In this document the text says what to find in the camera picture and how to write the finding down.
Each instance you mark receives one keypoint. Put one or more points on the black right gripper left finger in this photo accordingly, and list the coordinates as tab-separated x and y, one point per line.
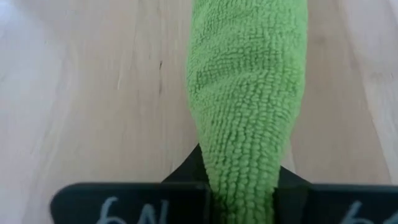
140	202

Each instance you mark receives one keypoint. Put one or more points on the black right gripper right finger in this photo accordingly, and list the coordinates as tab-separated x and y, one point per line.
326	205

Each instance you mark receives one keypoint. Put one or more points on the green microfiber towel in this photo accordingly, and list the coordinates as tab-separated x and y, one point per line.
245	93

